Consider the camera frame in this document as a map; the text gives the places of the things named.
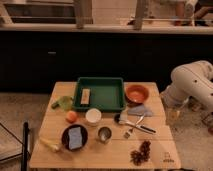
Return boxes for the black chair frame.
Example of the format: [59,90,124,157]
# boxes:
[0,122,30,171]

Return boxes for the black-handled spatula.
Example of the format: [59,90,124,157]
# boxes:
[114,114,156,134]

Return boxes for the dark grape bunch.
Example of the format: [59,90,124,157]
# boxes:
[130,141,151,166]

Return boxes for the blue cloth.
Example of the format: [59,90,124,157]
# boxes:
[127,105,153,117]

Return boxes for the pale corn toy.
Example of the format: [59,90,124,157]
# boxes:
[40,138,60,152]

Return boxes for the blue sponge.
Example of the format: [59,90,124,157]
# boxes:
[68,127,82,150]

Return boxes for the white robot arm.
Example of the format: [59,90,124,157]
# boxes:
[162,60,213,112]

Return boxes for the metal fork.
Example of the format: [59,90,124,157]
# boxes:
[124,115,145,139]

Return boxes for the red bowl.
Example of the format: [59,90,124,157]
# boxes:
[125,84,149,104]

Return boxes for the metal cup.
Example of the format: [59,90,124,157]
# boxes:
[98,127,112,143]

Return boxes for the white cup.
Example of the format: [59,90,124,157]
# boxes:
[85,108,102,126]

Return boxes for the wooden block in tray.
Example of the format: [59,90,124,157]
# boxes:
[81,88,90,105]

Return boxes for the green plastic tray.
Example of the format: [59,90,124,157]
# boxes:
[72,77,126,112]

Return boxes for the orange fruit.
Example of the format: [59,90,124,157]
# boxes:
[66,110,78,123]

